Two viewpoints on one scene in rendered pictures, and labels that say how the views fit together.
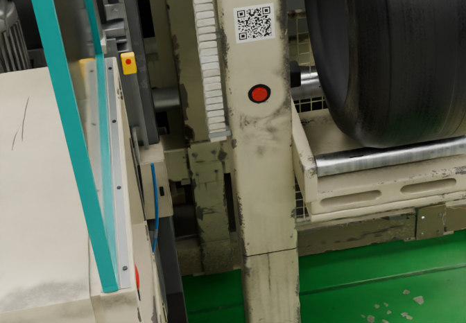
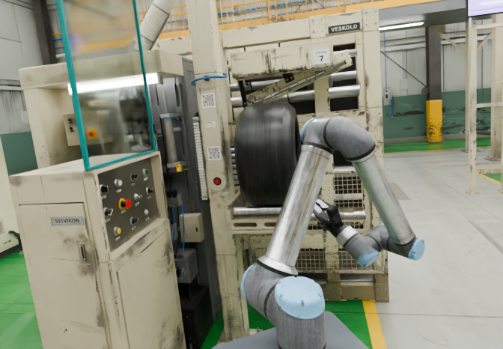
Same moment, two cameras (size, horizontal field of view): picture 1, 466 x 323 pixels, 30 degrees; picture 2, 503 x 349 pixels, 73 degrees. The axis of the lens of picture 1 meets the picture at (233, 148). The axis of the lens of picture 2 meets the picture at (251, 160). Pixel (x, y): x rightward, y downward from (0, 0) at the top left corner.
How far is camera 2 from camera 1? 106 cm
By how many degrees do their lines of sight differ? 33
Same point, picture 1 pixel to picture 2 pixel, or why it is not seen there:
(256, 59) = (215, 167)
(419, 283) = not seen: hidden behind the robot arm
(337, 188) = (239, 219)
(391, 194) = (260, 225)
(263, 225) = (221, 240)
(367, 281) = not seen: hidden behind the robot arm
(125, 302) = (90, 176)
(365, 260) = not seen: hidden behind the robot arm
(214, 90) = (203, 178)
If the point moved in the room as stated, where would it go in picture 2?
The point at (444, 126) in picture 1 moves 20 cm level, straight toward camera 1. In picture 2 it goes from (269, 189) to (245, 200)
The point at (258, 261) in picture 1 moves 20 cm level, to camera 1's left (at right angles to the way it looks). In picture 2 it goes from (221, 258) to (190, 257)
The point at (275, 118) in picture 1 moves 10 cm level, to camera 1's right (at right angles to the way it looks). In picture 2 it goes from (223, 192) to (239, 192)
